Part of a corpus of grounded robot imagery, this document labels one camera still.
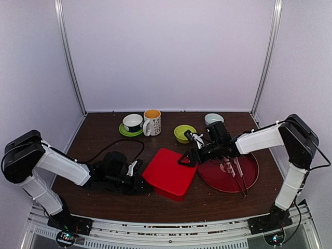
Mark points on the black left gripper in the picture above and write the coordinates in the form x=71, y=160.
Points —
x=136, y=185

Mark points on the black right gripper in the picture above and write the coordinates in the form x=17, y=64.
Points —
x=191, y=164

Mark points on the red tin lid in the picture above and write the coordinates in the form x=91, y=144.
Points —
x=164, y=171

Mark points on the pink tongs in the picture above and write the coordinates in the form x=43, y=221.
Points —
x=232, y=167

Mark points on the red tin box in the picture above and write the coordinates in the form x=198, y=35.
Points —
x=173, y=193

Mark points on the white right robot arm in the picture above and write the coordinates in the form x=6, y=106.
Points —
x=298, y=139

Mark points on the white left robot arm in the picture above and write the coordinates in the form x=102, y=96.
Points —
x=29, y=152

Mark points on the lime green bowl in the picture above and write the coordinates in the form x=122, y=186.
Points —
x=179, y=133

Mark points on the round red tray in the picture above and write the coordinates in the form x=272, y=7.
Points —
x=213, y=173

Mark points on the pale blue ceramic bowl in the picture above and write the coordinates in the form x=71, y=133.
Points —
x=212, y=117

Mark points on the green saucer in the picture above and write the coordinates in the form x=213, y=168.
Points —
x=130, y=131

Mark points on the patterned mug yellow inside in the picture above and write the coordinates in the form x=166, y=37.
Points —
x=152, y=122

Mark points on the white dark-banded cup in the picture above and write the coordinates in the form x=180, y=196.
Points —
x=133, y=120

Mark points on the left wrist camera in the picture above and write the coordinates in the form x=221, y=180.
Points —
x=135, y=168

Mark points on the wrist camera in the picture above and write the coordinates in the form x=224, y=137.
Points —
x=135, y=168
x=194, y=137

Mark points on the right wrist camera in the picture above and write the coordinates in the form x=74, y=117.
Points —
x=194, y=137

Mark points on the aluminium front rail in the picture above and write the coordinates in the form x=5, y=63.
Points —
x=232, y=233

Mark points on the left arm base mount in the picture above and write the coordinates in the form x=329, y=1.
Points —
x=69, y=234

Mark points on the right aluminium frame post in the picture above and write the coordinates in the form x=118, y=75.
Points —
x=274, y=31

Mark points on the aluminium frame post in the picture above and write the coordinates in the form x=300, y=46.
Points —
x=274, y=31
x=68, y=57

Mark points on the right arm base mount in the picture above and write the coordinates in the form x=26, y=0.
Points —
x=271, y=227

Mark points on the left aluminium frame post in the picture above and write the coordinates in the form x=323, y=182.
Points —
x=68, y=57

